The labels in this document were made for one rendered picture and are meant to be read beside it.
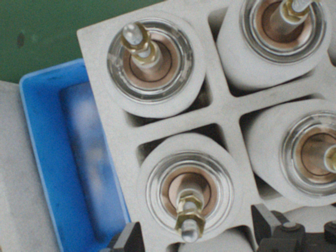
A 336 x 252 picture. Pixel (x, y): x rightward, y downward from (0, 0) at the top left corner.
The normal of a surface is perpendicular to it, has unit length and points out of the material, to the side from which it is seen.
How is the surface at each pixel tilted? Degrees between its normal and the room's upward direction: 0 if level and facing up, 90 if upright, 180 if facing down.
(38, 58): 0
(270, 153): 43
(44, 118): 88
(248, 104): 0
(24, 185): 90
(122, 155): 0
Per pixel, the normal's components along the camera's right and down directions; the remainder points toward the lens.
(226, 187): -0.13, 0.04
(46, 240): 0.97, -0.23
